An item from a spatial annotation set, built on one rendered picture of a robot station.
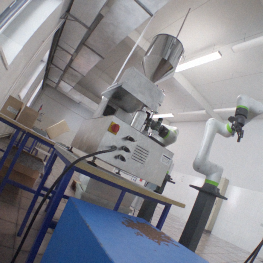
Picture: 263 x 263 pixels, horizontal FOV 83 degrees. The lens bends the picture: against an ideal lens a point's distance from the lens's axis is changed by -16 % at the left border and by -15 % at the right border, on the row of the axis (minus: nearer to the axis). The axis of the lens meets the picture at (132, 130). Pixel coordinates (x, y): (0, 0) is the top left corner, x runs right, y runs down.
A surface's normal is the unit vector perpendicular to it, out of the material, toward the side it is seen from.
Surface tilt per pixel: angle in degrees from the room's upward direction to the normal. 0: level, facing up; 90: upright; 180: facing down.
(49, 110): 90
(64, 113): 90
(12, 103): 90
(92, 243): 90
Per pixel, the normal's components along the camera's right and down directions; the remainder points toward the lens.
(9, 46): 0.52, 0.01
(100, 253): -0.75, -0.47
